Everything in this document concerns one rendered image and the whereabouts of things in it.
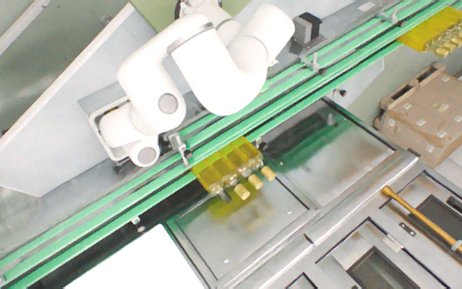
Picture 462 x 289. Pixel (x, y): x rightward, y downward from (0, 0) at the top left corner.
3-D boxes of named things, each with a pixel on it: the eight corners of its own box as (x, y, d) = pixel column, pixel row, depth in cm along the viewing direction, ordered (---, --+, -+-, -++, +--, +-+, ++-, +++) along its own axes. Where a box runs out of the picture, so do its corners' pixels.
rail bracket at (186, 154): (173, 155, 125) (192, 177, 118) (162, 124, 112) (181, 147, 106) (180, 151, 126) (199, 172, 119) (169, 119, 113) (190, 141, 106)
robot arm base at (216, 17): (163, 13, 95) (189, 38, 86) (191, -27, 92) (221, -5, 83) (199, 40, 107) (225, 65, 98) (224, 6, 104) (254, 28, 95)
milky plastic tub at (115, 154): (103, 148, 121) (114, 164, 116) (76, 101, 104) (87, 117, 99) (147, 124, 127) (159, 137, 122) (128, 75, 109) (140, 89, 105)
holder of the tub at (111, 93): (109, 156, 125) (118, 169, 121) (76, 100, 104) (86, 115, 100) (151, 132, 131) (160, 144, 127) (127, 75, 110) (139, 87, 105)
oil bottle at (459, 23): (415, 18, 177) (469, 42, 162) (419, 7, 173) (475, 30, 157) (423, 14, 179) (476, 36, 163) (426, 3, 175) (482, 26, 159)
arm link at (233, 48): (247, 15, 65) (240, 6, 51) (281, 79, 67) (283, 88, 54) (186, 53, 68) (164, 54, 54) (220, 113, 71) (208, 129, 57)
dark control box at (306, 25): (290, 35, 146) (305, 44, 141) (291, 18, 140) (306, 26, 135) (305, 27, 149) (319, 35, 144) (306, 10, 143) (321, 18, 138)
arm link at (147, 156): (122, 120, 80) (160, 108, 84) (109, 106, 88) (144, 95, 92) (137, 173, 88) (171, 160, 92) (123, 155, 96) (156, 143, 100)
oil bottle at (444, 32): (401, 26, 174) (455, 51, 158) (404, 16, 169) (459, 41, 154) (408, 22, 175) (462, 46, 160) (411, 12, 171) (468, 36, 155)
